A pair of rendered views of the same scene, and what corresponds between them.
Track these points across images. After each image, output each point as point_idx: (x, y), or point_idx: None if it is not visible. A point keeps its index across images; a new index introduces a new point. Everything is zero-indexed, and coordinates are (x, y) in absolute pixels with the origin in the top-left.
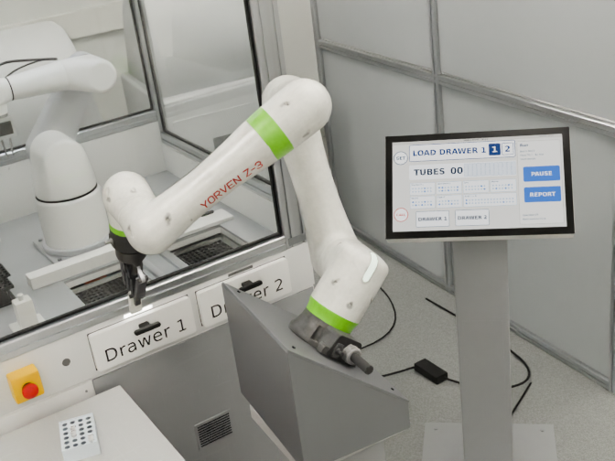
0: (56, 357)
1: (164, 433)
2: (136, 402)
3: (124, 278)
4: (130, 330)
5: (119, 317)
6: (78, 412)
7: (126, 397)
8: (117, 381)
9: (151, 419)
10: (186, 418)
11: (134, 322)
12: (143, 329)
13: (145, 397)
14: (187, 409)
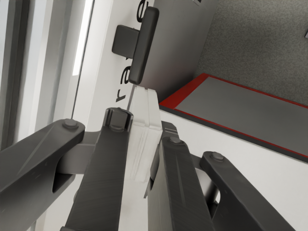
0: (64, 217)
1: (178, 41)
2: (153, 71)
3: (55, 196)
4: (109, 74)
5: (71, 88)
6: (146, 184)
7: (181, 123)
8: (131, 98)
9: (167, 54)
10: (186, 7)
11: (104, 58)
12: (143, 63)
13: (157, 56)
14: (185, 1)
